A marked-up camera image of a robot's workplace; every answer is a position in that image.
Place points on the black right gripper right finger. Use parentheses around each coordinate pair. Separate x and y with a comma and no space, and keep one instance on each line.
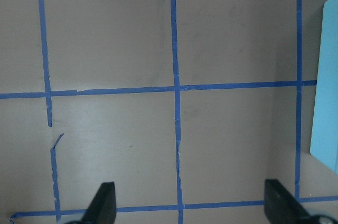
(280,207)

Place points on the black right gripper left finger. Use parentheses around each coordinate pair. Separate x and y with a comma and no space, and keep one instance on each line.
(102,208)

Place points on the light blue plastic bin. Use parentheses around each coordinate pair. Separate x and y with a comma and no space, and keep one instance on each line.
(324,127)

